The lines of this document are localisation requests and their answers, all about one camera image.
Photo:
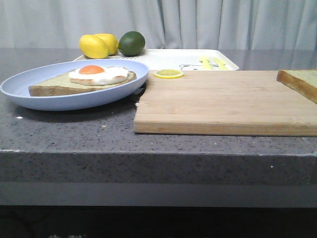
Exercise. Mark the fried egg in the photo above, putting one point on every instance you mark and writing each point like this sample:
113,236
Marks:
93,75

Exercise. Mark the bread slice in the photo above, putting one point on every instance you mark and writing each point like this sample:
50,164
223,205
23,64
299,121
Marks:
304,81
61,85

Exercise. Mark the light blue plate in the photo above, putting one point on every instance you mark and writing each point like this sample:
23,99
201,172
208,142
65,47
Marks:
16,88

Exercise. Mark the white tray with bear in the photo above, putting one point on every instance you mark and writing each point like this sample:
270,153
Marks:
181,59

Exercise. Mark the lemon slice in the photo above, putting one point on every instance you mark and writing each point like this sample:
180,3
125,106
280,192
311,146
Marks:
168,73

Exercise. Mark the yellow plastic fork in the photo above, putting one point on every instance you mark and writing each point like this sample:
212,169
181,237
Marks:
204,59

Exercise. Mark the wooden cutting board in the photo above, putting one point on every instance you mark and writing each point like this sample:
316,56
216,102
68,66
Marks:
250,102

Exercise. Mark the green lime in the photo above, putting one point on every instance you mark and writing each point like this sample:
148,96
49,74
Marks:
131,43

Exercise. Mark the yellow plastic knife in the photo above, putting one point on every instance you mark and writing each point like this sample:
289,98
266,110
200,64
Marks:
221,63

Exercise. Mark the rear yellow lemon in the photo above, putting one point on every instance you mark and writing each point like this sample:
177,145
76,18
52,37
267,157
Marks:
111,42

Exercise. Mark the yellow lemon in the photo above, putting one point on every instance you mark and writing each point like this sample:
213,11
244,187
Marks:
111,42
93,47

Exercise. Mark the front yellow lemon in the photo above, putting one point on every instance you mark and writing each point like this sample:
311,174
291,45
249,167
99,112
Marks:
93,47

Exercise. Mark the grey curtain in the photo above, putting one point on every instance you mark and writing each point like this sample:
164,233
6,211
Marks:
169,24

